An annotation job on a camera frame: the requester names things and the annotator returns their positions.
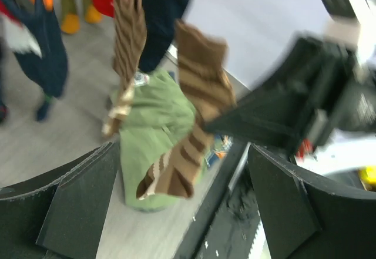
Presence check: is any brown striped sock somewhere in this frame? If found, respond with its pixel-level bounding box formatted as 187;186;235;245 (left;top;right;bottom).
136;20;236;200
102;0;147;137

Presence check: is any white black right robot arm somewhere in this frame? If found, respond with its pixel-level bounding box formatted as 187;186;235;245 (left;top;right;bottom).
205;0;375;175

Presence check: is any olive yellow toe sock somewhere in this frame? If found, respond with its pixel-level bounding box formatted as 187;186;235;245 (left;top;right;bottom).
60;0;103;35

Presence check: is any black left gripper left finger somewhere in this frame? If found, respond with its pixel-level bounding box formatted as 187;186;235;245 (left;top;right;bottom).
1;142;120;258

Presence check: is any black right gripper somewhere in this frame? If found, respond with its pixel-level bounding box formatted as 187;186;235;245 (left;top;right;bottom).
204;36;375;155

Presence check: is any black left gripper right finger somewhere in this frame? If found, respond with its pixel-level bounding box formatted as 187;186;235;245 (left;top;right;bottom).
248;145;375;259

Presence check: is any navy cream cuff sock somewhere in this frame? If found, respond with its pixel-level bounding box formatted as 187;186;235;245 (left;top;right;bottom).
139;0;189;73

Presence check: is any navy patterned sock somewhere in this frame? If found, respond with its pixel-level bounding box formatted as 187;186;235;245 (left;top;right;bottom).
1;0;69;122

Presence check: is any green crumpled garment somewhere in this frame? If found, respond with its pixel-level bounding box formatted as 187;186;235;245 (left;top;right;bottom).
110;68;233;213

